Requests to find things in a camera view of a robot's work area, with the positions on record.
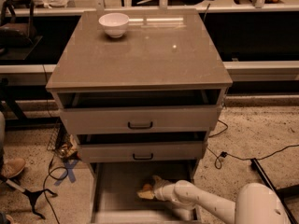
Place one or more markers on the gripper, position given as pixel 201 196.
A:
pixel 160 189

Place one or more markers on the orange fruit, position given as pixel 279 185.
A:
pixel 147 187

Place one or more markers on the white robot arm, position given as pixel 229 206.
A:
pixel 255 202

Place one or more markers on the open bottom drawer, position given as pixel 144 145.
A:
pixel 115 199

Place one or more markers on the grey drawer cabinet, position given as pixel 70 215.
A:
pixel 162 50

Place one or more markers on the blue tape cross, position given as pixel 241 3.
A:
pixel 68 172

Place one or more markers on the black tripod foot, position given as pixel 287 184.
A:
pixel 31 195

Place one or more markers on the brown shoe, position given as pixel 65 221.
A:
pixel 12 167

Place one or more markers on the white ceramic bowl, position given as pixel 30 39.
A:
pixel 114 24

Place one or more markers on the black chair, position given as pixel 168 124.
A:
pixel 17 39

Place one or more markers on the middle drawer with handle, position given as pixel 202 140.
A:
pixel 119 147

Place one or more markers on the drawer with handle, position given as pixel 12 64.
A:
pixel 140 111
pixel 119 147

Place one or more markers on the top drawer with handle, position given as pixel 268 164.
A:
pixel 140 111

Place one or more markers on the wire basket with items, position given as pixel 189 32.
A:
pixel 60 143

